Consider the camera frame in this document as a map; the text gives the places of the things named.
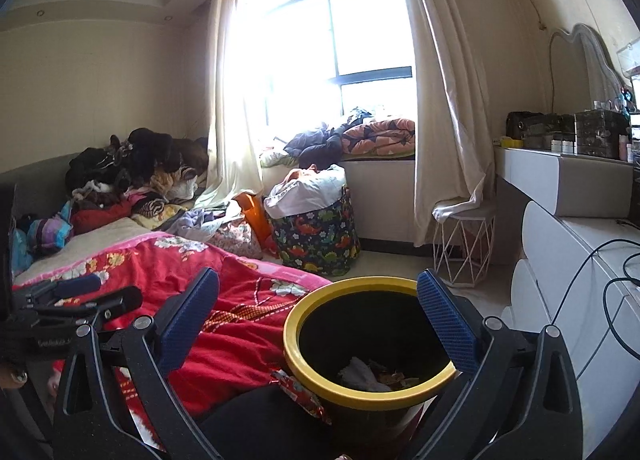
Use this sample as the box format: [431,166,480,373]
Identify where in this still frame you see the white clothes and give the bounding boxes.
[263,164,347,217]

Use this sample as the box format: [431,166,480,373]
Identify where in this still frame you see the black bin with yellow rim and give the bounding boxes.
[282,276,458,441]

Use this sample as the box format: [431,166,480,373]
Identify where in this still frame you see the orange white snack packet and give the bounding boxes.
[372,371,420,391]

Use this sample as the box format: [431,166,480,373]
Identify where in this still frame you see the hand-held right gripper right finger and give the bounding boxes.
[400,269,583,460]

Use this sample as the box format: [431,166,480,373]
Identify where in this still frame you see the orange patterned quilt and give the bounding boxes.
[341,116,417,157]

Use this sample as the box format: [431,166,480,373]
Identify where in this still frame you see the blue cloth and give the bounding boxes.
[10,230,36,276]

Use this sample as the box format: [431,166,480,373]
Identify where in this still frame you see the white vanity desk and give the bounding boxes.
[495,145,640,221]

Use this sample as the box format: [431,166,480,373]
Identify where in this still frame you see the lilac white cloth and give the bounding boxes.
[160,207,246,243]

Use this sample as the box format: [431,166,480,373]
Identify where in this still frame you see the cream curtain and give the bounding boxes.
[195,0,266,206]
[385,0,501,246]

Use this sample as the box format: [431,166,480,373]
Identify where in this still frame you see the dinosaur print laundry basket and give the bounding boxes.
[267,185,362,277]

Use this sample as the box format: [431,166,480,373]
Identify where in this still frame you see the white chest of drawers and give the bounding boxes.
[502,200,640,460]

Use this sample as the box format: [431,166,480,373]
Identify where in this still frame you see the purple striped cloth bundle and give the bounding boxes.
[27,200,76,253]

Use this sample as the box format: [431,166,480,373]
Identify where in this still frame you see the camouflage bag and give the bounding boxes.
[506,111,576,150]

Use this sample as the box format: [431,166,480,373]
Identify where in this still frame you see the person's black trouser leg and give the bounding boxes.
[200,382,331,460]

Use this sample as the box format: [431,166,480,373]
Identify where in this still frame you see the black cable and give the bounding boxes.
[565,237,640,341]

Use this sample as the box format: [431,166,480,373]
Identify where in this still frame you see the white wire stool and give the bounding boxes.
[431,205,497,288]

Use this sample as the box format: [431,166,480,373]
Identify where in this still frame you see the wavy frame mirror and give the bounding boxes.
[547,23,626,116]

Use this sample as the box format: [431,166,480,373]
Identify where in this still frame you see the red cloth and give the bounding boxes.
[70,203,133,236]

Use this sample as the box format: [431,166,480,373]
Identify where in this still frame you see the pile of dark clothes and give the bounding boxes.
[65,127,211,201]

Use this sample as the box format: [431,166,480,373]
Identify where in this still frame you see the orange bag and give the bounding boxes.
[232,191,276,253]

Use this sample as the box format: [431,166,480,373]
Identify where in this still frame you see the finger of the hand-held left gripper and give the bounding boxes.
[15,274,103,306]
[30,287,143,323]

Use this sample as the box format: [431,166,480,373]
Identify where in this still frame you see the window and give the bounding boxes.
[240,0,416,136]

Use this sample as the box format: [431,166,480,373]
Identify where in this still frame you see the dark organizer box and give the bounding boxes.
[574,109,630,158]

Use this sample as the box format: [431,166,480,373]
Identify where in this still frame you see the red floral blanket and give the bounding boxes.
[12,235,333,446]

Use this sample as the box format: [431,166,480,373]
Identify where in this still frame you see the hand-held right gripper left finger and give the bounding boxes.
[52,267,223,460]

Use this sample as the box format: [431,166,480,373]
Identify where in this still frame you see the pink floral bag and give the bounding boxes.
[210,220,263,261]

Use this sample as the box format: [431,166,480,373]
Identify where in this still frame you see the person's left hand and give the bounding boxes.
[0,367,28,391]

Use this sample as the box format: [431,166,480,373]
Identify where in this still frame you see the grey headboard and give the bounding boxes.
[0,153,76,221]

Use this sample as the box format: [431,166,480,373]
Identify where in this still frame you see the dark jacket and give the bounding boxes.
[283,125,346,168]

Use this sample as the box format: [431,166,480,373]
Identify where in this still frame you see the beige bed sheet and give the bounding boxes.
[15,217,156,286]

